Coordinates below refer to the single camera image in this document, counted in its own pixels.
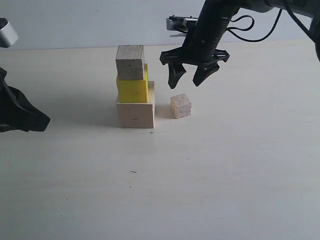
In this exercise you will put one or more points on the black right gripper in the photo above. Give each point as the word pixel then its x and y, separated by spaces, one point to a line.
pixel 198 48

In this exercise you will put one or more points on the medium wooden cube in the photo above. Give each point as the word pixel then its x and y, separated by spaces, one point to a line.
pixel 130 62

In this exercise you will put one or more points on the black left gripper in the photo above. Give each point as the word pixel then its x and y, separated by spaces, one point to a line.
pixel 33 119

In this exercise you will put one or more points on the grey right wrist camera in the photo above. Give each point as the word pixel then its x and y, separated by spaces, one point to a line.
pixel 180 24

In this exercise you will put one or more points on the yellow cube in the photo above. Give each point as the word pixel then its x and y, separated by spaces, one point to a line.
pixel 134 91

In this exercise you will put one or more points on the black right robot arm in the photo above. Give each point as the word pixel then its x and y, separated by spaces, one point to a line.
pixel 305 13

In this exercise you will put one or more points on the small wooden cube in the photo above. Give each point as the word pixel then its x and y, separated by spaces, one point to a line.
pixel 180 106

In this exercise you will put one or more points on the large wooden cube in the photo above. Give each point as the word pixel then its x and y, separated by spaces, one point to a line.
pixel 138 115

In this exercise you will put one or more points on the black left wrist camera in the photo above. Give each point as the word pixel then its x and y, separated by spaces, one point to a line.
pixel 8 35

